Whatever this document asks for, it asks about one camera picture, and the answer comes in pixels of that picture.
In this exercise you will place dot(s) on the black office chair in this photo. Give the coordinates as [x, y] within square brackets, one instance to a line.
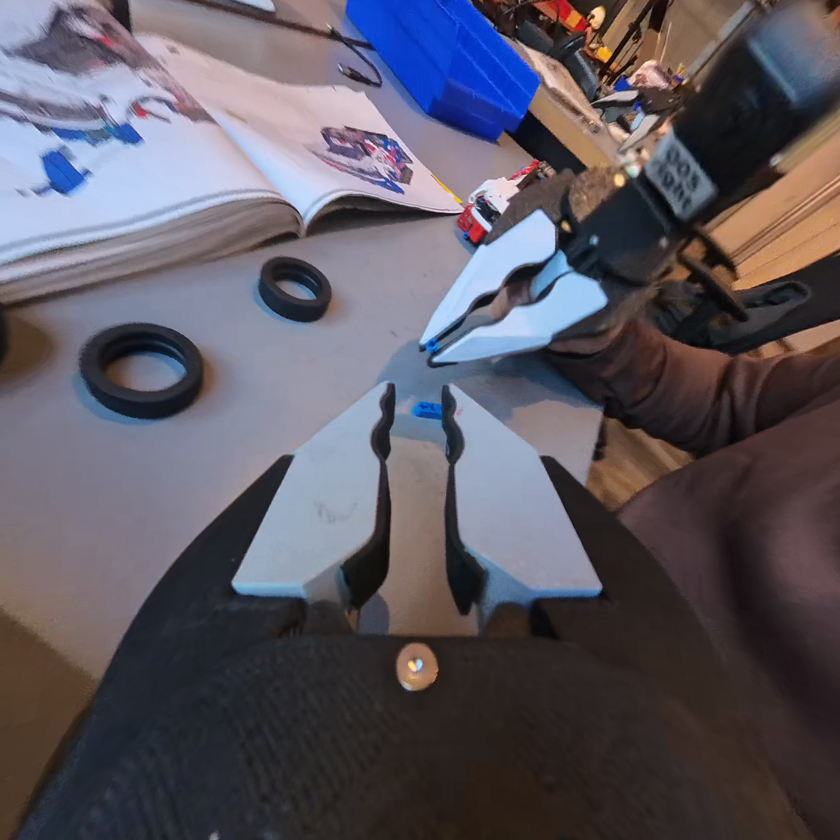
[774, 308]

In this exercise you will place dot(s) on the grey desk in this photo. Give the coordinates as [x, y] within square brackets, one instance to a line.
[131, 492]

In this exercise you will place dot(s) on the open instruction booklet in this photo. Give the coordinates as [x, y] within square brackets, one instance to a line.
[197, 164]

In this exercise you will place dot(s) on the blue plastic bin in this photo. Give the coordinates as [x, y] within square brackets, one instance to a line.
[446, 59]

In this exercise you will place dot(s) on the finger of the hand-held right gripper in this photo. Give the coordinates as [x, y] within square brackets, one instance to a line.
[499, 262]
[544, 321]

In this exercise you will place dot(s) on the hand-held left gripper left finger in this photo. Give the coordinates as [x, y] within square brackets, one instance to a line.
[308, 518]

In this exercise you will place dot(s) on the person's right hand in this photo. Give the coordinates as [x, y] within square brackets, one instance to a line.
[623, 312]

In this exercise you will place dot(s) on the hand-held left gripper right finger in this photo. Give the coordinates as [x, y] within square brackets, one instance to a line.
[525, 525]

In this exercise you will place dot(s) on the blue L-shaped beam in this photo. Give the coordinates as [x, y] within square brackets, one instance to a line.
[426, 408]

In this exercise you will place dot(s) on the toy brick race car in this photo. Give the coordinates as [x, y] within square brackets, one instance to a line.
[489, 190]

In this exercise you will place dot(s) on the another hand-held gripper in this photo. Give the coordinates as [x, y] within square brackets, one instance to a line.
[617, 98]

